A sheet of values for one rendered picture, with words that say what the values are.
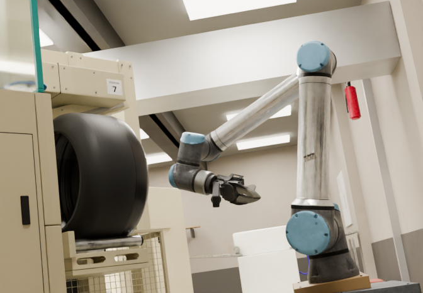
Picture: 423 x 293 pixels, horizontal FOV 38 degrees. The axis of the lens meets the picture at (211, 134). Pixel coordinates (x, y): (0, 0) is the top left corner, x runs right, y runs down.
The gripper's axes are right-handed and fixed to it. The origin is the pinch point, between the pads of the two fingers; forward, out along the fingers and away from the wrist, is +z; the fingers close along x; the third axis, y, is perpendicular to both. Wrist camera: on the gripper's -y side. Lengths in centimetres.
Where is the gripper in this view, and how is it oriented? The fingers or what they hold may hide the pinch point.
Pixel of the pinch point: (256, 197)
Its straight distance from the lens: 221.5
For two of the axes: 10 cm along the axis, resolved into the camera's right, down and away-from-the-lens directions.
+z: 8.6, 1.6, -4.9
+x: 0.6, 9.1, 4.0
